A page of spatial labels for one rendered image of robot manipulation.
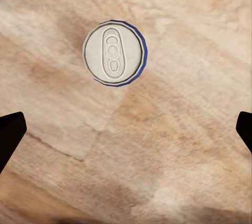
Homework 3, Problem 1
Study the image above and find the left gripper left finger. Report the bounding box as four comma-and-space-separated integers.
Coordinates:
0, 111, 27, 173

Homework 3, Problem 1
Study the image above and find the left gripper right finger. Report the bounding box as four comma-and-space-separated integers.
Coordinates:
236, 111, 252, 152

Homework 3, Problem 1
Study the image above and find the can of soda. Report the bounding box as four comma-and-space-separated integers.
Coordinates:
82, 20, 148, 87

